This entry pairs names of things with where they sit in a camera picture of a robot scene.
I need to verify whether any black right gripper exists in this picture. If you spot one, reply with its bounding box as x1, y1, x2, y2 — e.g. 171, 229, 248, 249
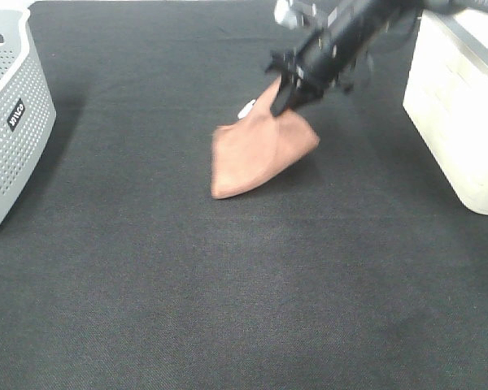
266, 38, 354, 117

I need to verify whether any black table mat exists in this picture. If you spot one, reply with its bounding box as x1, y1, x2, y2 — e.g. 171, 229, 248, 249
0, 1, 488, 389

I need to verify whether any orange towel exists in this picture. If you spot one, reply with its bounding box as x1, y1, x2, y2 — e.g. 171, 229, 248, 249
211, 79, 320, 199

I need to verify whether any white storage box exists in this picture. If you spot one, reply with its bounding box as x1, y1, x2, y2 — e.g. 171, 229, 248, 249
403, 10, 488, 215

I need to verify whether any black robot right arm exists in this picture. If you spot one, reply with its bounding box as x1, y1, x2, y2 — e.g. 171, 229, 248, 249
267, 1, 424, 117

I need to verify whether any grey perforated laundry basket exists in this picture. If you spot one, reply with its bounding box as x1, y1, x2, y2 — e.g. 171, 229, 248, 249
0, 7, 56, 224

